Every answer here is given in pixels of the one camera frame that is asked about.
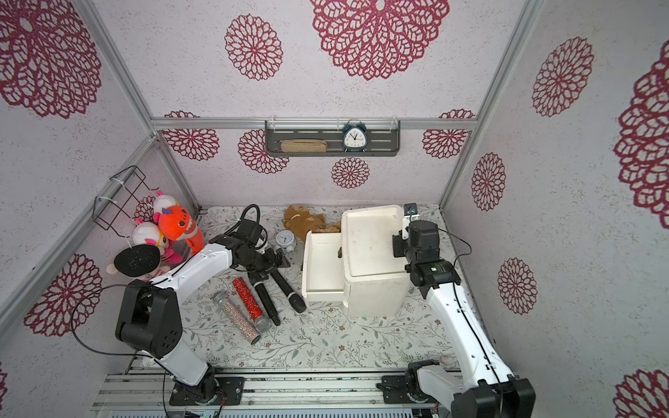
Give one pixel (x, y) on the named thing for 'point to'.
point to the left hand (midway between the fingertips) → (281, 270)
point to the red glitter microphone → (261, 321)
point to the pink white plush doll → (150, 233)
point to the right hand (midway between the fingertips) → (405, 228)
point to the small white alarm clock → (286, 239)
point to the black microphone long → (268, 302)
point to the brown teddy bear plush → (300, 220)
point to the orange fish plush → (175, 222)
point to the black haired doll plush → (140, 260)
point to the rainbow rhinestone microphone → (237, 317)
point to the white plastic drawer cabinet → (375, 282)
